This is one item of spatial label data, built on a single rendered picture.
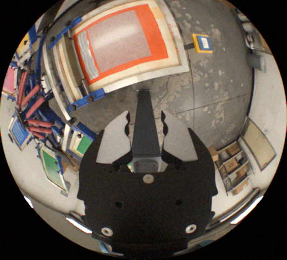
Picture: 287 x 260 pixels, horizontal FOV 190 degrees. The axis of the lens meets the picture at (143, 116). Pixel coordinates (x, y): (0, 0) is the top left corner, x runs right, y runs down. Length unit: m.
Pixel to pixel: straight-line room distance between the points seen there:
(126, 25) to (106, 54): 0.20
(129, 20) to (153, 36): 0.17
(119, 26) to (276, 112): 3.60
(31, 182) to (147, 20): 4.97
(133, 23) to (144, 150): 0.72
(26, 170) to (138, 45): 4.70
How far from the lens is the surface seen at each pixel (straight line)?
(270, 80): 3.38
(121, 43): 0.54
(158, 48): 0.53
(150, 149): 0.55
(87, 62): 0.61
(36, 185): 4.75
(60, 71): 0.74
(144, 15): 0.61
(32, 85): 1.23
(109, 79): 0.56
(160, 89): 1.55
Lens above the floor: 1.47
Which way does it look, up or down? 58 degrees down
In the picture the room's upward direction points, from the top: 180 degrees clockwise
